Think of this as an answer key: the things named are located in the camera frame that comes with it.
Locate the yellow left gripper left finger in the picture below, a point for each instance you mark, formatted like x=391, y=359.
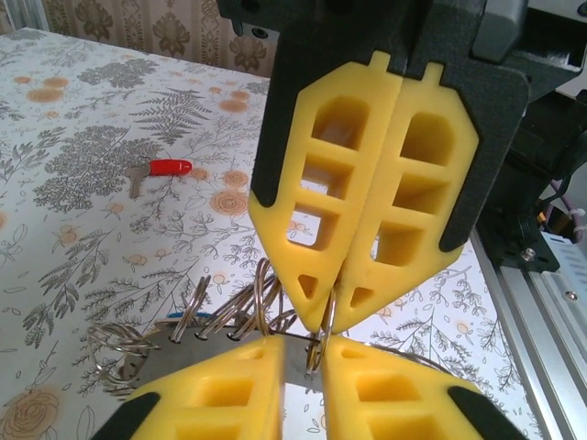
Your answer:
x=270, y=389

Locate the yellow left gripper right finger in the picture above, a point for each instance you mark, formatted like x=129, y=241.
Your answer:
x=339, y=412

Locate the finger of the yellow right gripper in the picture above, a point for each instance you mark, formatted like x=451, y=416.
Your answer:
x=403, y=275
x=275, y=229

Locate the metal keyring disc with rings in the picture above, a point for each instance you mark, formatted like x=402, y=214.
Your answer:
x=298, y=366

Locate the red tagged key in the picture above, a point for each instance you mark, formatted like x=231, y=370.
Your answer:
x=169, y=167

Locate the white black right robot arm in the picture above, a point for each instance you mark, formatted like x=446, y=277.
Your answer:
x=550, y=137

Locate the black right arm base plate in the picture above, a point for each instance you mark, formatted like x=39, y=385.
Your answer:
x=523, y=247

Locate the long aluminium base rail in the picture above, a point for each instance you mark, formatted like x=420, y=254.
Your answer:
x=564, y=366

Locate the aluminium frame post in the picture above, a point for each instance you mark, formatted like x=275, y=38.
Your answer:
x=29, y=11

